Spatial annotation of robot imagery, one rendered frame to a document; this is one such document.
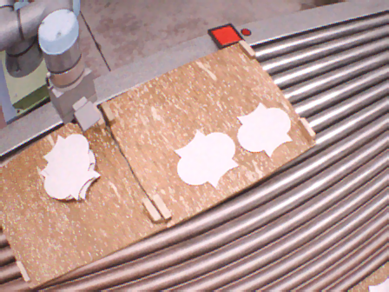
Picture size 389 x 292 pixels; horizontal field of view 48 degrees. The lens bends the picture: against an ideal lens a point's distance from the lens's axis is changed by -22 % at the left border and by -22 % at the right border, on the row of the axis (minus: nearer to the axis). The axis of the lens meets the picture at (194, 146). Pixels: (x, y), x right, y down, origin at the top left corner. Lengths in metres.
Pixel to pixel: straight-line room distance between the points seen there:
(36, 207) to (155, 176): 0.32
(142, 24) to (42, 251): 1.76
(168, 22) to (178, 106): 1.45
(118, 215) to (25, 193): 0.26
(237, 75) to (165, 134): 0.24
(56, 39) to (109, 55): 1.80
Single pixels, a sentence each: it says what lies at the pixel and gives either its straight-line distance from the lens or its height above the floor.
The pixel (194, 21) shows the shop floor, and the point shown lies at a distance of 2.70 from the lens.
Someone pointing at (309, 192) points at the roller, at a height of 0.92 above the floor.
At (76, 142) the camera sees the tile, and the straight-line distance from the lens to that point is 1.22.
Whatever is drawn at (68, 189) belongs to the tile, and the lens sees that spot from 1.16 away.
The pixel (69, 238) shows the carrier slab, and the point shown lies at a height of 0.94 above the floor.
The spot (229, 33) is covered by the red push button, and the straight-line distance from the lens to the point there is 1.44.
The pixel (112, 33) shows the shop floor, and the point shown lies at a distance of 2.69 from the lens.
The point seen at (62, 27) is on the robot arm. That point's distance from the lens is 0.80.
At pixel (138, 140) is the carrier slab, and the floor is 0.94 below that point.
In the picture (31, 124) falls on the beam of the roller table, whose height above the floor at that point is 0.92.
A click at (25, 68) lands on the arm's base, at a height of 0.98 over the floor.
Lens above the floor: 2.03
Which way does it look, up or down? 63 degrees down
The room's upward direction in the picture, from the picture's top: 1 degrees clockwise
